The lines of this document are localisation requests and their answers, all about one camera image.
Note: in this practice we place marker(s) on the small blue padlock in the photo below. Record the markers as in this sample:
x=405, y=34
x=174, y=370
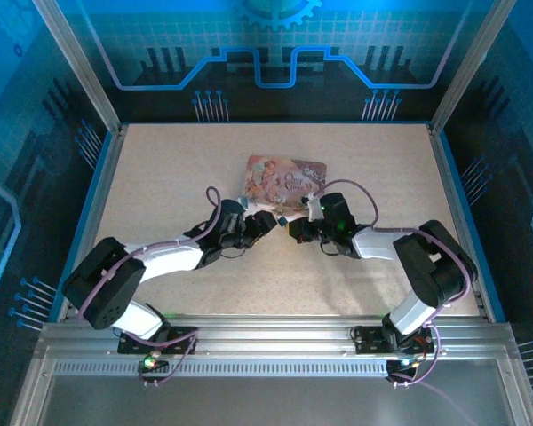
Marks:
x=281, y=219

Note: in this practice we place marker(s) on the pink printed tin box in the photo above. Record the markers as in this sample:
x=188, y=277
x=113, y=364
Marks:
x=288, y=177

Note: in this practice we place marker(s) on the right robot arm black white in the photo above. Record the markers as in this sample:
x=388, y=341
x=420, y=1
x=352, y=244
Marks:
x=431, y=266

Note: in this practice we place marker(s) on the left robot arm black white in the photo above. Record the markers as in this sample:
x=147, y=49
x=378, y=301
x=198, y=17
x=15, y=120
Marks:
x=102, y=288

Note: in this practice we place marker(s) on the right controller board with LED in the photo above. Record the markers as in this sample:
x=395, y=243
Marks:
x=404, y=364

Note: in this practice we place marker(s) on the controller board with led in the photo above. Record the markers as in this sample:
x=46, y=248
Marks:
x=404, y=364
x=151, y=363

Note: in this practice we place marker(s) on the left controller board with LED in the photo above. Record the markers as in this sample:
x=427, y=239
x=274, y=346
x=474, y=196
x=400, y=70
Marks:
x=151, y=363

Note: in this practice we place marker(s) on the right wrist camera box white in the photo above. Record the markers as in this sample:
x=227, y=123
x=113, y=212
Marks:
x=313, y=207

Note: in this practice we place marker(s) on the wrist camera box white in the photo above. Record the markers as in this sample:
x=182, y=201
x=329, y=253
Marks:
x=313, y=207
x=243, y=203

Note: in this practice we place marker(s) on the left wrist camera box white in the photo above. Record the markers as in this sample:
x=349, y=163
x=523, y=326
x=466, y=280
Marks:
x=243, y=203

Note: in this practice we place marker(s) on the aluminium mounting rail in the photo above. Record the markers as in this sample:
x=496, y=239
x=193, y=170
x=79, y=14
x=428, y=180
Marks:
x=271, y=330

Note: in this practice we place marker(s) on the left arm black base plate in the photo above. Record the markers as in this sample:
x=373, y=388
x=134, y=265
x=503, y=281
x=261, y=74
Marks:
x=182, y=335

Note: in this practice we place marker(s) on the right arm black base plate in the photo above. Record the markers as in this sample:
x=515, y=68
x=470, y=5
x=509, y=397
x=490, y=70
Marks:
x=368, y=341

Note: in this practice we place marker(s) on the aluminium side rail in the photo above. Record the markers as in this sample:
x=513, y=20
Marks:
x=448, y=186
x=102, y=195

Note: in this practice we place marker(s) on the aluminium frame post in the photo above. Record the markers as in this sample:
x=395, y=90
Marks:
x=471, y=62
x=77, y=62

